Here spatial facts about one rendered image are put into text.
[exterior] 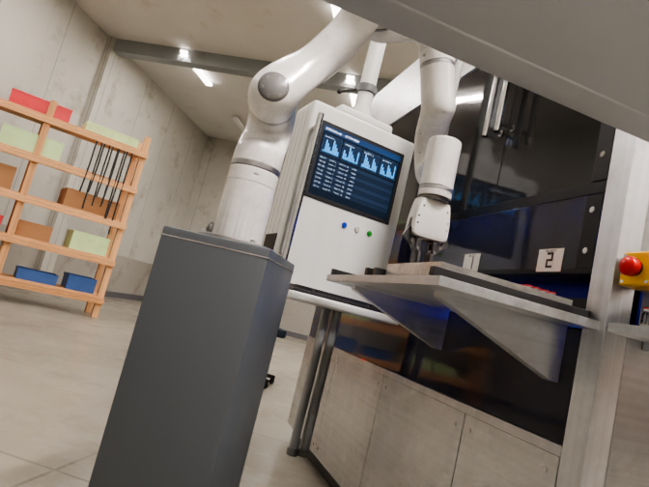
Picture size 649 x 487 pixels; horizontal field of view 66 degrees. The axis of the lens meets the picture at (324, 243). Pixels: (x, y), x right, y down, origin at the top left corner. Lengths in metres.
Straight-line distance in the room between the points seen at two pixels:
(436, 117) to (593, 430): 0.79
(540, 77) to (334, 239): 1.80
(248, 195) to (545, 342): 0.75
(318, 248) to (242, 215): 0.81
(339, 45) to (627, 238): 0.79
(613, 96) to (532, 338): 1.06
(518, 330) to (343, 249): 0.95
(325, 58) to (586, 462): 1.06
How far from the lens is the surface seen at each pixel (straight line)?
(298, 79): 1.21
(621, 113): 0.19
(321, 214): 1.93
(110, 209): 7.14
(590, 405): 1.22
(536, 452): 1.32
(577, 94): 0.18
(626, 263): 1.17
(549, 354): 1.26
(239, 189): 1.16
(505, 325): 1.18
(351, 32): 1.33
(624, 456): 1.30
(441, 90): 1.33
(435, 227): 1.25
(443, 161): 1.27
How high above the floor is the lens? 0.76
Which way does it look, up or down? 8 degrees up
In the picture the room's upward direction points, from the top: 14 degrees clockwise
